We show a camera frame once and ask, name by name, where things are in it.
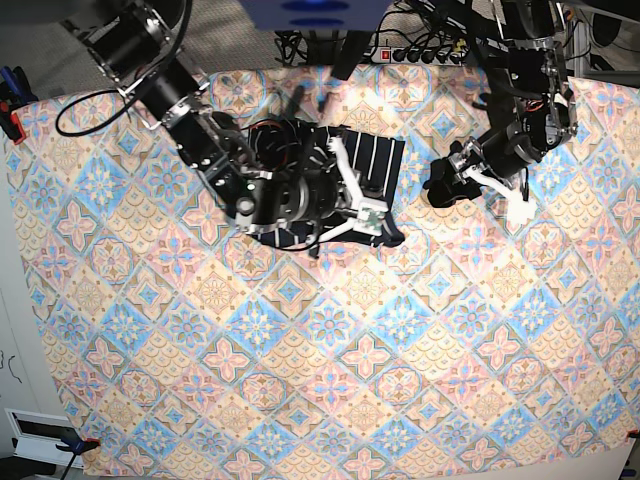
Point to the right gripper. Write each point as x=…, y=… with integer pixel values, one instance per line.
x=262, y=202

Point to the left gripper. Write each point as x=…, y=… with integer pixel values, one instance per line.
x=501, y=154

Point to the navy white striped T-shirt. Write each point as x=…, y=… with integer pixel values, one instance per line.
x=297, y=146

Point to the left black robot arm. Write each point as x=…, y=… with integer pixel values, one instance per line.
x=530, y=105

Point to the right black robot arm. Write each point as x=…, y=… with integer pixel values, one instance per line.
x=139, y=50

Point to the patterned floral tablecloth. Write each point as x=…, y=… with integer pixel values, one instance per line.
x=190, y=351

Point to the white power strip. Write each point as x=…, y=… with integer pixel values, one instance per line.
x=445, y=55

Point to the orange clamp lower right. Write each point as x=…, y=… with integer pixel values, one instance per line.
x=631, y=436

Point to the blue orange clamp lower left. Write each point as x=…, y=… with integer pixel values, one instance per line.
x=77, y=447

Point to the blue orange clamp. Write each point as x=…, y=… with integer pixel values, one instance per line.
x=77, y=447
x=16, y=93

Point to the blue orange clamp upper left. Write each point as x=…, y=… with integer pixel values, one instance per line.
x=16, y=93

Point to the black mounting post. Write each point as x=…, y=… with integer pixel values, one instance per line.
x=352, y=51

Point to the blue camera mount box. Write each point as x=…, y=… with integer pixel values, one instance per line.
x=280, y=15

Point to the white wall vent box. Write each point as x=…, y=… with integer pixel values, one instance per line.
x=39, y=435

